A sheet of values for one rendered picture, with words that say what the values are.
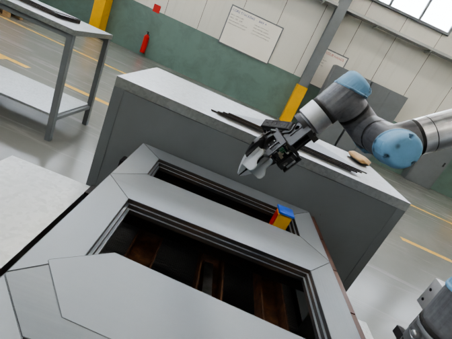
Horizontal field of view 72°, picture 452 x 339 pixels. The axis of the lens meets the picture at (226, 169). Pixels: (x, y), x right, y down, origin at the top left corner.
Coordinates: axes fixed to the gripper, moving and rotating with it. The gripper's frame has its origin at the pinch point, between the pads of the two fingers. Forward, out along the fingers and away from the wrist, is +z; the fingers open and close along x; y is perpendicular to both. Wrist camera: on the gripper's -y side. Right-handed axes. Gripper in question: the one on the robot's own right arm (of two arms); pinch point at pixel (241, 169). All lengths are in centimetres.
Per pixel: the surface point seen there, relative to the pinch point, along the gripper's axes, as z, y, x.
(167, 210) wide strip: 24.2, -3.0, -3.1
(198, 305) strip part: 19.1, 28.8, -1.4
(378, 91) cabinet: -235, -633, 527
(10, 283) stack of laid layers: 33, 28, -31
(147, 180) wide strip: 28.1, -17.4, -7.3
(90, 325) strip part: 26.6, 34.9, -19.6
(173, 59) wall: 129, -883, 168
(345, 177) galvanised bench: -20, -28, 55
